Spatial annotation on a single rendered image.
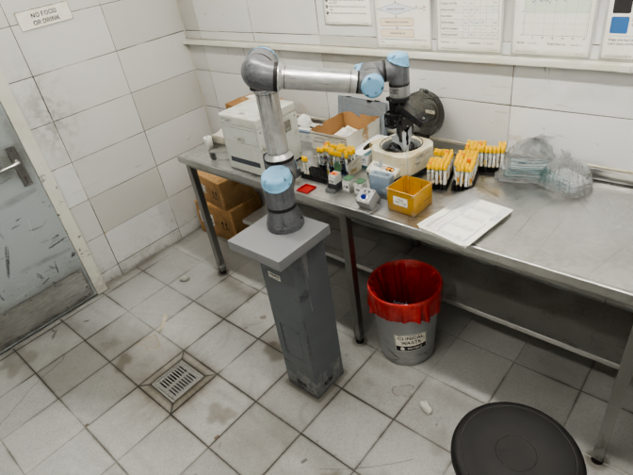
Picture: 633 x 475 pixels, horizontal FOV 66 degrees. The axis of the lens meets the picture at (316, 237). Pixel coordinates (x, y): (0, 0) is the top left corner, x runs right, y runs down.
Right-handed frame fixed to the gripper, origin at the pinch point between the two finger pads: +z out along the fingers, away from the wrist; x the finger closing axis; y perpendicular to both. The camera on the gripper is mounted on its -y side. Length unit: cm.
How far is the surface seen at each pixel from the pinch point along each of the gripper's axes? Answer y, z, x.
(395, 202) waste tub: 1.7, 21.2, 6.9
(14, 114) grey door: 196, -13, 79
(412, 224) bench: -9.5, 25.8, 11.4
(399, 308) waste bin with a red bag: -3, 71, 14
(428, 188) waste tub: -7.4, 17.1, -3.2
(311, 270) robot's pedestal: 19, 41, 42
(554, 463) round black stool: -85, 49, 59
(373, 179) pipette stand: 17.6, 18.0, 0.2
